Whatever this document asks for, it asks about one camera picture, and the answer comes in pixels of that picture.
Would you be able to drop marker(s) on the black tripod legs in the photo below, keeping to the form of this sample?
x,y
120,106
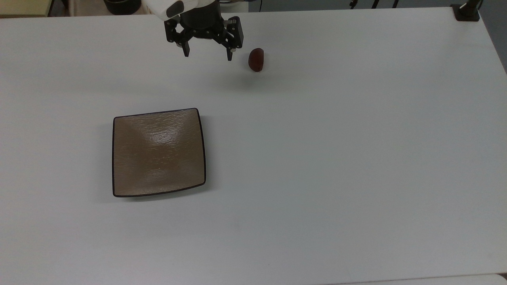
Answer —
x,y
374,3

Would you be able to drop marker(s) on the light wooden cabinet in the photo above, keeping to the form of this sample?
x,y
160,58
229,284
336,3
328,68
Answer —
x,y
24,7

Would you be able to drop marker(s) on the small round dark red food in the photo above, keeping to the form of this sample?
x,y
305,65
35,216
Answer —
x,y
256,60

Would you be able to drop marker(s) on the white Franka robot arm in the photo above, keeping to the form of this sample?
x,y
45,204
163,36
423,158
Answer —
x,y
158,7

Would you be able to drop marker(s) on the square brown ceramic plate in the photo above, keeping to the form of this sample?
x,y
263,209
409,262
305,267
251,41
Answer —
x,y
158,152

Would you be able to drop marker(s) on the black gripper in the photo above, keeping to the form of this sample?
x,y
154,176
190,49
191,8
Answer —
x,y
206,24

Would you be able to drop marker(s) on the black round bin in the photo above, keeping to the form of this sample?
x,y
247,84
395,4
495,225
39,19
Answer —
x,y
122,5

